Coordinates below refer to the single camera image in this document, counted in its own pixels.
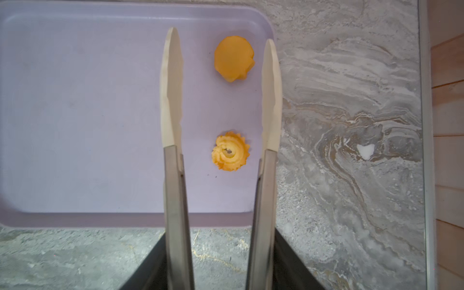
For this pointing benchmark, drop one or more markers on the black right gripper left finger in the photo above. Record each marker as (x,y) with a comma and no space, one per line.
(152,273)

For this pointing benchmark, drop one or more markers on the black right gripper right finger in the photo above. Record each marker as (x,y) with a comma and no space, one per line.
(289,272)

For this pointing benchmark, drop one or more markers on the steel tongs with cream tips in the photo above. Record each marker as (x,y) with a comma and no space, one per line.
(178,246)

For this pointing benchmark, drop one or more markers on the orange swirl cookie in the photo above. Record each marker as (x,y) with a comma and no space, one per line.
(231,152)

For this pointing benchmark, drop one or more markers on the orange round cookie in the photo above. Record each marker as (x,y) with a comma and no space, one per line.
(234,58)

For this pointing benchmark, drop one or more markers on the lavender plastic tray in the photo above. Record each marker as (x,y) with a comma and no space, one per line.
(80,113)

